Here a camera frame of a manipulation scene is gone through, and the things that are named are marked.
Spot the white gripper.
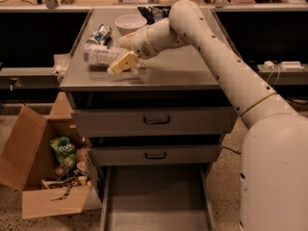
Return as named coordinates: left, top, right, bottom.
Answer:
left=107, top=26, right=158, bottom=75

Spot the blue labelled plastic bottle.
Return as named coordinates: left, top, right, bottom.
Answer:
left=84, top=43, right=127, bottom=66

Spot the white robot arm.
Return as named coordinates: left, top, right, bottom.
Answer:
left=108, top=0, right=308, bottom=231

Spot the grey drawer cabinet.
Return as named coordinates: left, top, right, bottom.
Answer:
left=59, top=7, right=252, bottom=231

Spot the grey top drawer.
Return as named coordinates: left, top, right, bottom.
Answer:
left=71, top=107, right=237, bottom=138

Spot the grey drawer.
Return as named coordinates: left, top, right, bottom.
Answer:
left=71, top=107, right=237, bottom=138
left=100, top=164, right=216, bottom=231
left=89, top=144, right=221, bottom=166

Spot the grey middle drawer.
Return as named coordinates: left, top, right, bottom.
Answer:
left=89, top=144, right=221, bottom=166

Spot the grey bottom drawer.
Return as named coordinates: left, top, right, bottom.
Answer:
left=100, top=164, right=216, bottom=231

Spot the white bowl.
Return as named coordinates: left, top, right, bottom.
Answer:
left=115, top=14, right=147, bottom=36

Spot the silver blue soda can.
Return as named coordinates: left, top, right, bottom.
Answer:
left=87, top=24, right=113, bottom=45

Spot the dark blue chip bag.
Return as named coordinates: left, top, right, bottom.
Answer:
left=138, top=6, right=171, bottom=25

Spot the green snack bag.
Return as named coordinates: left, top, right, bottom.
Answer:
left=49, top=136, right=76, bottom=169

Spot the white plug adapter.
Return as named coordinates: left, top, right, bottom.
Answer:
left=263, top=61, right=274, bottom=70

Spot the brown cardboard box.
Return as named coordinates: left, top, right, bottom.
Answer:
left=0, top=92, right=101, bottom=218

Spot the white power strip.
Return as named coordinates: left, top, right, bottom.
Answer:
left=280, top=62, right=303, bottom=71

